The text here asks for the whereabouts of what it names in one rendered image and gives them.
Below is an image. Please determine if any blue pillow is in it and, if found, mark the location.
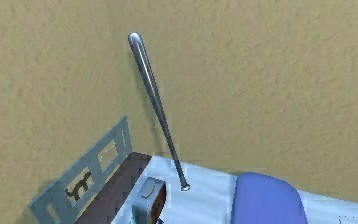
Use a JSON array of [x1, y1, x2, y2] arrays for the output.
[[229, 171, 309, 224]]

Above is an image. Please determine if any grey metal baseball bat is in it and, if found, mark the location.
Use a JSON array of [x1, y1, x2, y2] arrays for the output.
[[127, 31, 191, 192]]

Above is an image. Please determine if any bed with pale blue sheet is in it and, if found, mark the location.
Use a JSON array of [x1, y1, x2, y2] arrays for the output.
[[27, 115, 358, 224]]

